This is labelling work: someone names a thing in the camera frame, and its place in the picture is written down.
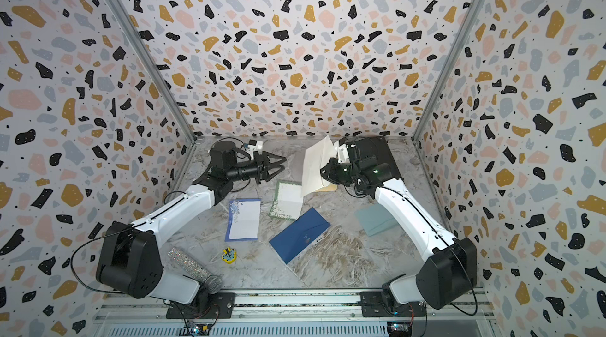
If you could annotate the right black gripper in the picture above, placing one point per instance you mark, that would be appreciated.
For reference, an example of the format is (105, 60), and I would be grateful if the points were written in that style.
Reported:
(332, 166)

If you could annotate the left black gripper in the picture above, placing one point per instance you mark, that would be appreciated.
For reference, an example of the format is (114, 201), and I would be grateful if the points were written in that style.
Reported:
(259, 166)

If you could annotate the white letter paper green border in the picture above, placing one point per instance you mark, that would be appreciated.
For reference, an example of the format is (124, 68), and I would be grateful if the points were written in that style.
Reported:
(288, 201)

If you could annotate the yellow envelope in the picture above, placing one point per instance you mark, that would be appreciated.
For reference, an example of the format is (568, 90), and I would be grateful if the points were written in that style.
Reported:
(328, 188)

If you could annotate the cream envelope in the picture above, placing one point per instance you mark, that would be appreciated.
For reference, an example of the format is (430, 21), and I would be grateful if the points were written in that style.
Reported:
(316, 157)

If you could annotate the light teal envelope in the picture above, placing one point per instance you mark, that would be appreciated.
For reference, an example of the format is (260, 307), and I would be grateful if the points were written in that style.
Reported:
(376, 219)

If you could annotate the white letter paper blue border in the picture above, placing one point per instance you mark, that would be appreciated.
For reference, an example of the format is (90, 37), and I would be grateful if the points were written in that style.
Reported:
(243, 220)

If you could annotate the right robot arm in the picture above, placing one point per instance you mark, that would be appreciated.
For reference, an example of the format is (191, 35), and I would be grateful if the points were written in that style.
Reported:
(450, 264)

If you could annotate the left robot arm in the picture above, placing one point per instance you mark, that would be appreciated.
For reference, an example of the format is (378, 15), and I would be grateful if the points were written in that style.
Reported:
(130, 260)

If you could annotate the dark blue envelope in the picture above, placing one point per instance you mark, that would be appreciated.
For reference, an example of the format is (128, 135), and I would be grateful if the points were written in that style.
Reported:
(290, 242)

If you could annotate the small yellow round sticker toy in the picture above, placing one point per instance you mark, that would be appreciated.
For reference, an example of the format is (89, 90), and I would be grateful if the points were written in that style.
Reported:
(229, 255)

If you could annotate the glittery silver tube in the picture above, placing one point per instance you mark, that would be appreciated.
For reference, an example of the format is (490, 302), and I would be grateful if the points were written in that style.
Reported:
(195, 270)

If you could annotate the small circuit board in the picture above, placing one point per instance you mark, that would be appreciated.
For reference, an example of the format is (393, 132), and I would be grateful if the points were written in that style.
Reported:
(195, 329)

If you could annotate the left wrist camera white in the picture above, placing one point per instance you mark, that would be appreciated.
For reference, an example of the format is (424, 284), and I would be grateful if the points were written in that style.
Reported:
(255, 146)

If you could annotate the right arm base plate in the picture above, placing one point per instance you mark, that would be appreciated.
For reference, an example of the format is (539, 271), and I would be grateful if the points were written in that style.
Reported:
(379, 304)

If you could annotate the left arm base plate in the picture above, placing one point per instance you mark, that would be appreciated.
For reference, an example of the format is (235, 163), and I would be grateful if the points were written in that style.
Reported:
(205, 305)

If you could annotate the aluminium front rail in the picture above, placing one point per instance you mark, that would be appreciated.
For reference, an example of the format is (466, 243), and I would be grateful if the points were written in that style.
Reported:
(311, 312)

